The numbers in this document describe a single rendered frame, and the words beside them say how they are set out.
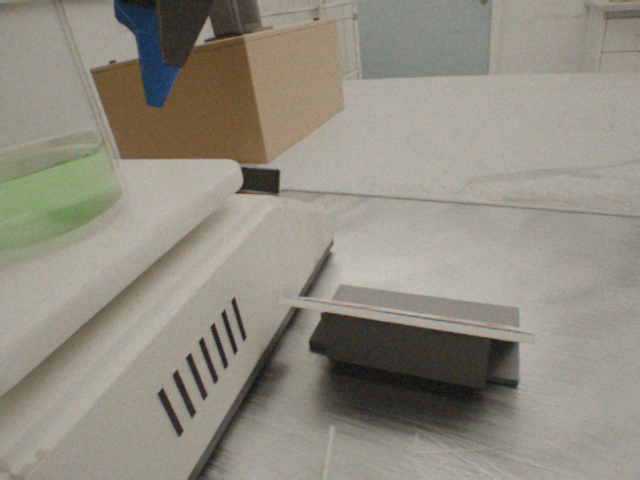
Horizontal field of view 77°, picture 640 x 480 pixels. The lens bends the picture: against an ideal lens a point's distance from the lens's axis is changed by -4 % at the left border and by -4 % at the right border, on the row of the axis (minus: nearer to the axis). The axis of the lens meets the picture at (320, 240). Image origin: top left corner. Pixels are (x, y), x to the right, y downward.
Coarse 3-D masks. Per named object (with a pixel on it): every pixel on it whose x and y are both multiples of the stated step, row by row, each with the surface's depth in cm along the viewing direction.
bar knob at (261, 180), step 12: (252, 168) 22; (264, 168) 22; (276, 168) 23; (252, 180) 22; (264, 180) 22; (276, 180) 23; (240, 192) 21; (252, 192) 21; (264, 192) 22; (276, 192) 23
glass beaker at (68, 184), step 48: (0, 0) 9; (48, 0) 10; (0, 48) 9; (48, 48) 10; (0, 96) 9; (48, 96) 10; (0, 144) 10; (48, 144) 10; (96, 144) 12; (0, 192) 10; (48, 192) 11; (96, 192) 12; (0, 240) 11; (48, 240) 11
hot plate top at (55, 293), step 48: (144, 192) 14; (192, 192) 14; (96, 240) 12; (144, 240) 11; (0, 288) 10; (48, 288) 10; (96, 288) 10; (0, 336) 8; (48, 336) 9; (0, 384) 8
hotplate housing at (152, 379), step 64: (192, 256) 14; (256, 256) 16; (320, 256) 23; (128, 320) 11; (192, 320) 13; (256, 320) 17; (64, 384) 9; (128, 384) 10; (192, 384) 13; (0, 448) 8; (64, 448) 9; (128, 448) 11; (192, 448) 13
